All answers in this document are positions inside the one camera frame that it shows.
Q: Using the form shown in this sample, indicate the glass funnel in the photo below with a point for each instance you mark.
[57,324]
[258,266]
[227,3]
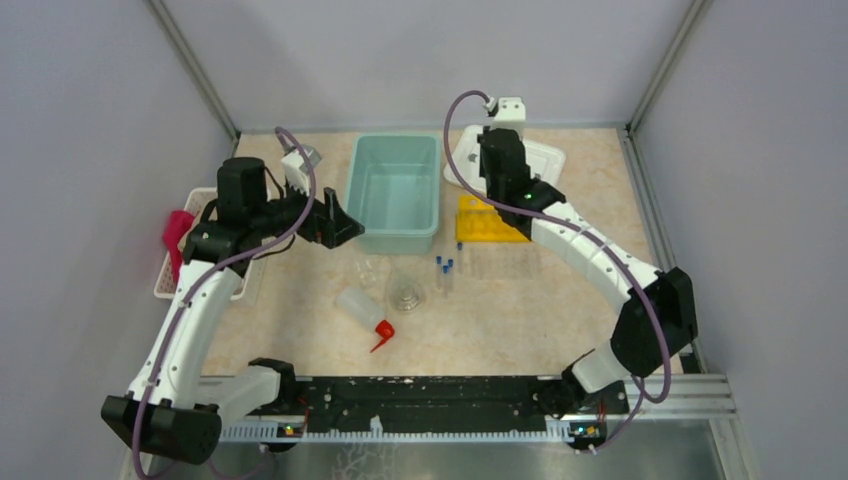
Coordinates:
[392,274]

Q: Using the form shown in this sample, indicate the blue capped tube middle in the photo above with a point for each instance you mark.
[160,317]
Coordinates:
[444,293]

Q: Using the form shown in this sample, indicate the yellow test tube rack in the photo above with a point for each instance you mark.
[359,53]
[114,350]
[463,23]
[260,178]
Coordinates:
[479,222]

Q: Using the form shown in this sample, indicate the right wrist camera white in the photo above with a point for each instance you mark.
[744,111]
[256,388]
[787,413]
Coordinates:
[507,113]

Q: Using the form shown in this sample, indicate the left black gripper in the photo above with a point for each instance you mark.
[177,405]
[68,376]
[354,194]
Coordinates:
[328,223]

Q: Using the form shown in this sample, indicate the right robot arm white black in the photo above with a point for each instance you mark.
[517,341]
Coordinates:
[656,314]

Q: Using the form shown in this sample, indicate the white cable duct strip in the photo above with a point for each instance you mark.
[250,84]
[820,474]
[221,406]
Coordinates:
[274,432]

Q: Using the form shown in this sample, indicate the glass erlenmeyer flask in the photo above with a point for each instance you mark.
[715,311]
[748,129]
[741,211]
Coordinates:
[405,295]

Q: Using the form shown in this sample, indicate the small glass beaker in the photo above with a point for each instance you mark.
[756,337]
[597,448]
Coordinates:
[367,273]

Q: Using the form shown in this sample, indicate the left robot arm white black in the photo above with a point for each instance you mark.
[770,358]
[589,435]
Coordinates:
[164,411]

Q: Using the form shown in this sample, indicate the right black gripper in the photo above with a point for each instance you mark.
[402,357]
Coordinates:
[482,165]

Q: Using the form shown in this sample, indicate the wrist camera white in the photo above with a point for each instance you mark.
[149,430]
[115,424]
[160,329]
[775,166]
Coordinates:
[295,169]
[507,113]

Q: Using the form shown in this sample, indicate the wash bottle red cap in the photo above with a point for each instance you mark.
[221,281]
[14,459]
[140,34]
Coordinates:
[356,303]

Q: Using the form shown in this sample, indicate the teal plastic tub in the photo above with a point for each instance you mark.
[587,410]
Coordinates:
[393,190]

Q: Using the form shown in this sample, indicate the blue capped tube left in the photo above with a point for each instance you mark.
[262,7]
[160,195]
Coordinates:
[439,273]

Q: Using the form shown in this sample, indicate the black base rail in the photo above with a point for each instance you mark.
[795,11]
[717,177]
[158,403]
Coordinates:
[443,404]

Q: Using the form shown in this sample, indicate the blue capped tube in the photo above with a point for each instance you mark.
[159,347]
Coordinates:
[444,293]
[439,273]
[449,275]

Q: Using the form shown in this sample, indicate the pink cloth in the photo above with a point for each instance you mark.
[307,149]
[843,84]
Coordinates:
[177,226]

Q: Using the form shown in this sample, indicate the white plastic lid tray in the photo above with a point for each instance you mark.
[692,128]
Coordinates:
[545,162]

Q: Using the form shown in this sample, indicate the blue capped tube right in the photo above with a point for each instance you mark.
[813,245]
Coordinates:
[449,275]

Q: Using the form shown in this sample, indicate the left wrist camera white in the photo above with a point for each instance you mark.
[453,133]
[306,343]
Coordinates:
[295,169]

